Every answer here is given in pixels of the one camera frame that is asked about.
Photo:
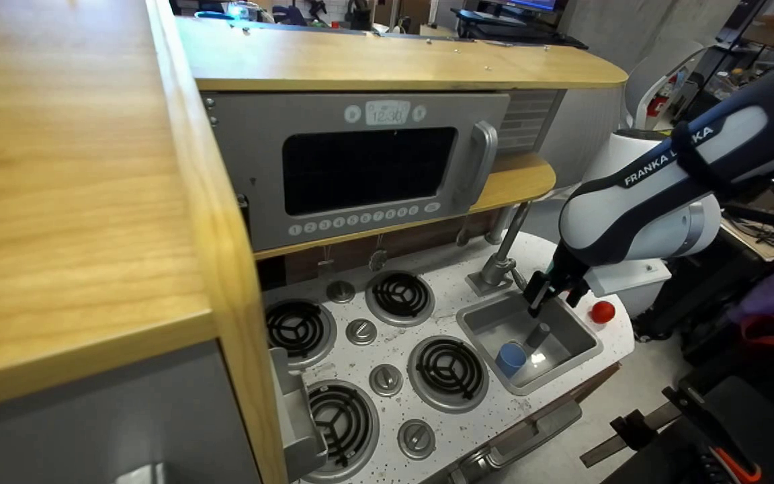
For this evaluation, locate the blue plastic cup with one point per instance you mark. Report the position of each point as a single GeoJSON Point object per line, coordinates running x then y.
{"type": "Point", "coordinates": [511, 361]}

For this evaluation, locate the silver toy faucet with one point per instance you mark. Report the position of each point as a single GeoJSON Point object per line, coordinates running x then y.
{"type": "Point", "coordinates": [496, 269]}

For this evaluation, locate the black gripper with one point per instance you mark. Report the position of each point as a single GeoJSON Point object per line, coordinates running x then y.
{"type": "Point", "coordinates": [564, 267]}

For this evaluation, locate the wooden toy kitchen unit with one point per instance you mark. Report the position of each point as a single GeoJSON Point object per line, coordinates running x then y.
{"type": "Point", "coordinates": [64, 178]}

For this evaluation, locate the grey toy microwave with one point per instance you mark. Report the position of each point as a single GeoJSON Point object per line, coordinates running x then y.
{"type": "Point", "coordinates": [254, 178]}

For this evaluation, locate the black coil stove burner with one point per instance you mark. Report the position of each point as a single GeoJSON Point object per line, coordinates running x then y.
{"type": "Point", "coordinates": [398, 297]}
{"type": "Point", "coordinates": [297, 327]}
{"type": "Point", "coordinates": [343, 425]}
{"type": "Point", "coordinates": [446, 366]}

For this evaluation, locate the silver stove knob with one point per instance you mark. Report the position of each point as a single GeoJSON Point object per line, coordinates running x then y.
{"type": "Point", "coordinates": [414, 436]}
{"type": "Point", "coordinates": [361, 331]}
{"type": "Point", "coordinates": [339, 289]}
{"type": "Point", "coordinates": [384, 379]}

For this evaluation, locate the silver toy sink basin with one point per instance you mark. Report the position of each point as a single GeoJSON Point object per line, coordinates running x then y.
{"type": "Point", "coordinates": [576, 339]}

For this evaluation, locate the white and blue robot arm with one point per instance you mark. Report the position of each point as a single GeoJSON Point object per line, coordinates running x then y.
{"type": "Point", "coordinates": [657, 197]}

